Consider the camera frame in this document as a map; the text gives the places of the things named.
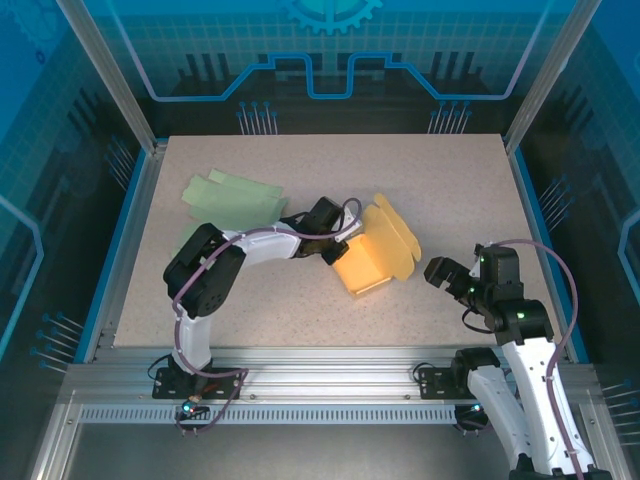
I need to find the yellow paper box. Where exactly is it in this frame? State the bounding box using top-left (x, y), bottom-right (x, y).
top-left (332, 192), bottom-right (423, 301)

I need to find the blue table edge strip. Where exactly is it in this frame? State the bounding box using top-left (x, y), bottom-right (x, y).
top-left (509, 149), bottom-right (586, 364)
top-left (74, 149), bottom-right (151, 364)

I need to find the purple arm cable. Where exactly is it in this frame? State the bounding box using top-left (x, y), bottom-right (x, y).
top-left (172, 197), bottom-right (362, 436)
top-left (462, 238), bottom-right (586, 480)

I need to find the aluminium side rail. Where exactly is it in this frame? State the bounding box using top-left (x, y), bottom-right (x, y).
top-left (82, 142), bottom-right (169, 364)

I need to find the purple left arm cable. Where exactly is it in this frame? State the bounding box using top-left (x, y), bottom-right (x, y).
top-left (172, 197), bottom-right (362, 436)

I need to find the connector with green light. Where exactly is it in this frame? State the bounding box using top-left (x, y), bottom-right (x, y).
top-left (454, 399), bottom-right (491, 431)
top-left (177, 394), bottom-right (211, 421)

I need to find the green paper box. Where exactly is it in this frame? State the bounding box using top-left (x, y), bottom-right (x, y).
top-left (172, 168), bottom-right (290, 259)

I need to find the slotted grey cable duct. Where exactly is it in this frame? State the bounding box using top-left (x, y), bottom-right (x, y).
top-left (77, 405), bottom-right (469, 426)

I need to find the aluminium frame post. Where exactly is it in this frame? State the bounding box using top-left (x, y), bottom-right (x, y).
top-left (55, 0), bottom-right (169, 155)
top-left (502, 0), bottom-right (604, 155)

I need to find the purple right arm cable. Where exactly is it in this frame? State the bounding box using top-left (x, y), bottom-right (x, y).
top-left (462, 238), bottom-right (586, 480)

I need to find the aluminium frame beam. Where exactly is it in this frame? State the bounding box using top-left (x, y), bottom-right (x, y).
top-left (64, 345), bottom-right (601, 407)

